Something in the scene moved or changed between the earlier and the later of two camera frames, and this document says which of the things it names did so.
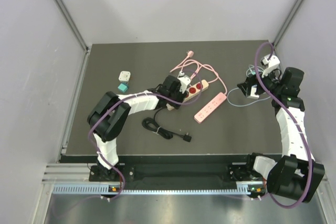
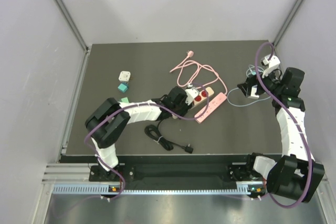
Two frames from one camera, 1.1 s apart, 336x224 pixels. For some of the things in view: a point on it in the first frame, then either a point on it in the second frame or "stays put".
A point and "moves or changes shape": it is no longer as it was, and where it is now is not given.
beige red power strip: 192,91 moves or changes shape
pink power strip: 219,99 stays put
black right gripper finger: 246,86 stays put
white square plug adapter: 124,76 stays put
